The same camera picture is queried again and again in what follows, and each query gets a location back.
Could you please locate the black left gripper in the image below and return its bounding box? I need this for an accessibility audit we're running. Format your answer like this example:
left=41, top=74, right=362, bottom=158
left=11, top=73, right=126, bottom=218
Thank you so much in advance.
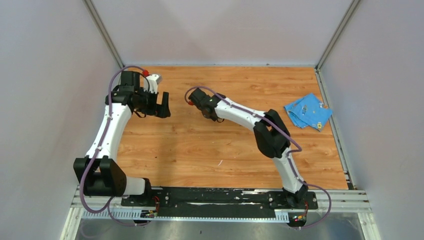
left=134, top=87, right=170, bottom=118

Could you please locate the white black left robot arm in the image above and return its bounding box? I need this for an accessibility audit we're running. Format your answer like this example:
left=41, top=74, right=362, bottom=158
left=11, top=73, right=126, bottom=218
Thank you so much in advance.
left=73, top=70, right=171, bottom=207

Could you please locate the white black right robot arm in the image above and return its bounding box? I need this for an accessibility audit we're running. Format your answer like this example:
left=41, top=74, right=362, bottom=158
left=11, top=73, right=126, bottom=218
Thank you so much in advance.
left=184, top=86, right=309, bottom=209

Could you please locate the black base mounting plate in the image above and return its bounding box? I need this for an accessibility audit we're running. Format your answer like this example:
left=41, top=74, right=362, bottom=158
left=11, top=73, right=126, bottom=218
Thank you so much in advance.
left=121, top=187, right=318, bottom=219

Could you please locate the blue patterned cloth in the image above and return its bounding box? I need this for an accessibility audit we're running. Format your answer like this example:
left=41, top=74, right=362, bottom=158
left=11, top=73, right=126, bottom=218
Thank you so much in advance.
left=284, top=93, right=333, bottom=132

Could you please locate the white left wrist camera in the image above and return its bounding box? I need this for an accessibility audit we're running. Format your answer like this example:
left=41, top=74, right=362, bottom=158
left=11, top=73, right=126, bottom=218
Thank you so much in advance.
left=143, top=73, right=163, bottom=94

